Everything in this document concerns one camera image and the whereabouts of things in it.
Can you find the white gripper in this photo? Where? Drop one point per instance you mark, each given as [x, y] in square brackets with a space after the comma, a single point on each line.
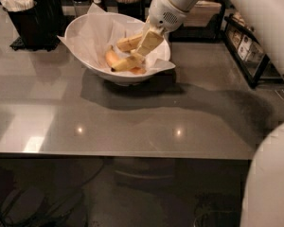
[165, 12]

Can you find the yellow banana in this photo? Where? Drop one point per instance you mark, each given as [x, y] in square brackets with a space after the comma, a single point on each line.
[126, 64]
[129, 43]

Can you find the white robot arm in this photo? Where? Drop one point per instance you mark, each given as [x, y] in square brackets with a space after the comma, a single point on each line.
[263, 201]

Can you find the orange banana underneath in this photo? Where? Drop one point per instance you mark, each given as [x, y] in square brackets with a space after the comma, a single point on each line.
[138, 70]

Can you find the orange banana at left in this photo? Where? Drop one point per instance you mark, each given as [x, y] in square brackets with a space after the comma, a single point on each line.
[110, 56]

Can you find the white bowl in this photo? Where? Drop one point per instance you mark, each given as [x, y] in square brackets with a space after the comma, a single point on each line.
[94, 29]

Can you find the black stirrer cup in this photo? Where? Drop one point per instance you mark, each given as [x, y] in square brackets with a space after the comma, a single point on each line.
[135, 10]

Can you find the white paper liner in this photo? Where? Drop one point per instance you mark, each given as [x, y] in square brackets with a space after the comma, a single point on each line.
[97, 38]

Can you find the black napkin dispenser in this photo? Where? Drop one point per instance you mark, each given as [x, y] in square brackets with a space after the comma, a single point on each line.
[209, 33]

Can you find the black condiment packet rack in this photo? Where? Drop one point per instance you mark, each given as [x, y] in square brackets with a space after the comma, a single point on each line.
[245, 50]

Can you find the black cutlery holder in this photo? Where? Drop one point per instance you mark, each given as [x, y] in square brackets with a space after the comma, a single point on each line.
[45, 15]

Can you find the black mat under holder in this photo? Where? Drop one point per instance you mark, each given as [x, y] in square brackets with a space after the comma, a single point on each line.
[32, 38]

